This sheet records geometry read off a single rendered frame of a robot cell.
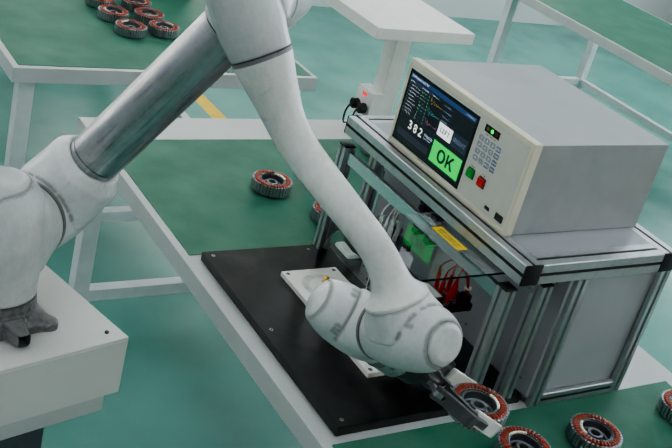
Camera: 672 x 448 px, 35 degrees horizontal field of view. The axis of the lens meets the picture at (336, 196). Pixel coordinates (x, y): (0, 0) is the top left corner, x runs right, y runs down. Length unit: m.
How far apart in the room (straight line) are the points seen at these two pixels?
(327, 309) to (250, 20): 0.47
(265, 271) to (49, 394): 0.71
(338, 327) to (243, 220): 1.03
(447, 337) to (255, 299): 0.84
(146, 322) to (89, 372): 1.63
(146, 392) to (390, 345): 1.76
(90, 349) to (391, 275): 0.60
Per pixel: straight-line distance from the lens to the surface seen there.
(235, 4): 1.61
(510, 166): 2.11
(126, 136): 1.92
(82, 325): 1.99
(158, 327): 3.57
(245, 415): 3.28
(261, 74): 1.62
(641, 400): 2.52
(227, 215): 2.70
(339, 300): 1.70
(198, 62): 1.83
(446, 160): 2.26
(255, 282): 2.40
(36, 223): 1.87
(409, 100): 2.36
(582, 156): 2.16
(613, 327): 2.38
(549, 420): 2.32
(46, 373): 1.91
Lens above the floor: 1.98
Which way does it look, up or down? 25 degrees down
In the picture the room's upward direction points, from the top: 15 degrees clockwise
